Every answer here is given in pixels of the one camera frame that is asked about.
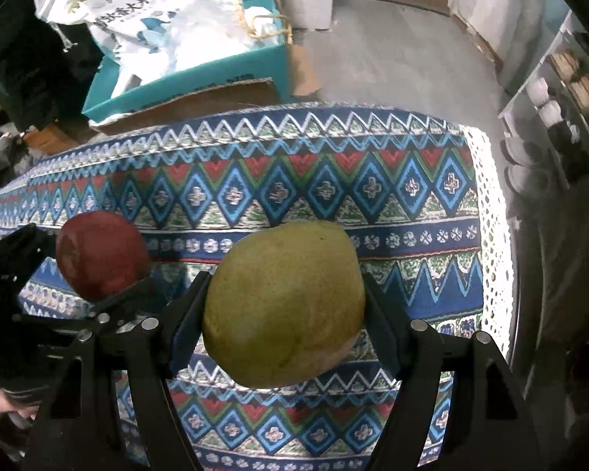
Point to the group of shoes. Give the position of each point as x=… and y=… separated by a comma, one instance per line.
x=554, y=113

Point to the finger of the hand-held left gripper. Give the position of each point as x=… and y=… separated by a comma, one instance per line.
x=19, y=250
x=122, y=299

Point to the yellow-green pear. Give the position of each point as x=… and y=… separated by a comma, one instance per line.
x=284, y=304

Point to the red apple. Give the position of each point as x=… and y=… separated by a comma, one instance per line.
x=103, y=255

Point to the patterned blue tablecloth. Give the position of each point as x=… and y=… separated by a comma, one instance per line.
x=324, y=181

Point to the clear plastic bag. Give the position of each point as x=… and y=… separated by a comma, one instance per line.
x=216, y=29

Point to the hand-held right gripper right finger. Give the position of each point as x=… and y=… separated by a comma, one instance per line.
x=385, y=333

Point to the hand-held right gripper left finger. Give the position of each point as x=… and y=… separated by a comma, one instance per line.
x=186, y=326

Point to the white shoe rack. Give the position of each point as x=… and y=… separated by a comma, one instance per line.
x=535, y=68

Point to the person's left hand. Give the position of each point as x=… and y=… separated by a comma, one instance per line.
x=0, y=405

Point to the white rice bag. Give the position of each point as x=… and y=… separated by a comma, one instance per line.
x=127, y=14

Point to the grey cloth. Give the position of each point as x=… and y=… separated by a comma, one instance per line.
x=5, y=157

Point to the brown cardboard sheet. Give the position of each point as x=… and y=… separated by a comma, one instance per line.
x=201, y=100

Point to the dark jacket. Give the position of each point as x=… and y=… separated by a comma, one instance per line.
x=29, y=73

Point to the teal cardboard box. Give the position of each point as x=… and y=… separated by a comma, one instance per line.
x=127, y=95

